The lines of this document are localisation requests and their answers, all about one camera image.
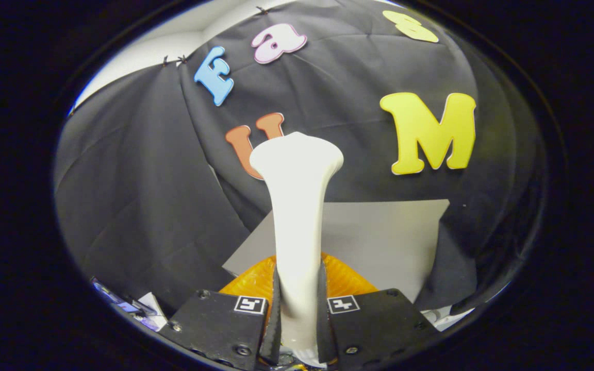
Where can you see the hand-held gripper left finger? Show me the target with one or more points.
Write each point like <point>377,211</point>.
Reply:
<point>275,330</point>

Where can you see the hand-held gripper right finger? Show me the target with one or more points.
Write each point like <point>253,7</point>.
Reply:
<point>324,330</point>

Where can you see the grey cabinet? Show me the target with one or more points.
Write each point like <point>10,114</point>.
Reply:
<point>379,242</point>

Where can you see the black backdrop cloth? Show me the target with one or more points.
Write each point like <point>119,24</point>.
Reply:
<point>132,196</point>

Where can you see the white garment steamer head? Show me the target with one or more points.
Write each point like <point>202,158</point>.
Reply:
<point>297,216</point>

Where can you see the clutter of papers and screen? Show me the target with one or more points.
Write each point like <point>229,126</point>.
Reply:
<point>121,304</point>

